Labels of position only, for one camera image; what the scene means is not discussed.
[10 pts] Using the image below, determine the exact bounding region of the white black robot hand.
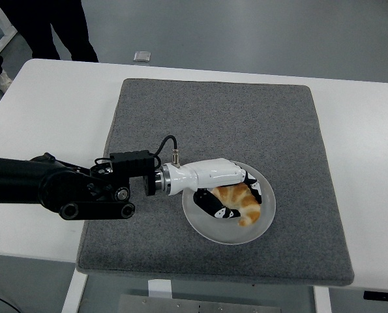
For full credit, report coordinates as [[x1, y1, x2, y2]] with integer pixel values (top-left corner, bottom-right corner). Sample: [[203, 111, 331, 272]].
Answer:
[[166, 158, 263, 220]]

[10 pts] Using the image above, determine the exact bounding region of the golden croissant bread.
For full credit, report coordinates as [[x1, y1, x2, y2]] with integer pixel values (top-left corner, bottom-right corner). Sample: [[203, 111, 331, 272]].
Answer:
[[211, 182, 261, 228]]

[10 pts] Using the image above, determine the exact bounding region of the round white plate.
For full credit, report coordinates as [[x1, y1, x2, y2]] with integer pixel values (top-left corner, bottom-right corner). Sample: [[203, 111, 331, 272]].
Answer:
[[181, 161, 276, 245]]

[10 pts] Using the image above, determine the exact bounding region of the grey metal plate with screws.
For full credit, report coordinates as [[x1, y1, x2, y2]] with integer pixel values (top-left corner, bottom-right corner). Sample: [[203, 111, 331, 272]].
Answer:
[[117, 293, 281, 313]]

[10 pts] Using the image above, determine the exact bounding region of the grey square mat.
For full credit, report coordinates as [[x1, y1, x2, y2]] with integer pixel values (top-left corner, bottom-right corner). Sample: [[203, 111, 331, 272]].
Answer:
[[76, 78, 355, 288]]

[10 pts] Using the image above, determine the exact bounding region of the white table leg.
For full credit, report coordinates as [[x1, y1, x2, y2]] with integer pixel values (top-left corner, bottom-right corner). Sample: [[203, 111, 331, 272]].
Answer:
[[312, 285, 332, 313], [61, 270, 89, 313]]

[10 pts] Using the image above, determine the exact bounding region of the black table control panel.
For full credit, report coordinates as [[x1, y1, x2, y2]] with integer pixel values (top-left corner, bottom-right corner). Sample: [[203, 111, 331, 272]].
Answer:
[[363, 290, 388, 301]]

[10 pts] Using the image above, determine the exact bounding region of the white furniture frame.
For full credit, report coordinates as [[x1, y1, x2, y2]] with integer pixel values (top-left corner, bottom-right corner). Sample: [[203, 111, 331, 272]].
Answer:
[[0, 0, 18, 55]]

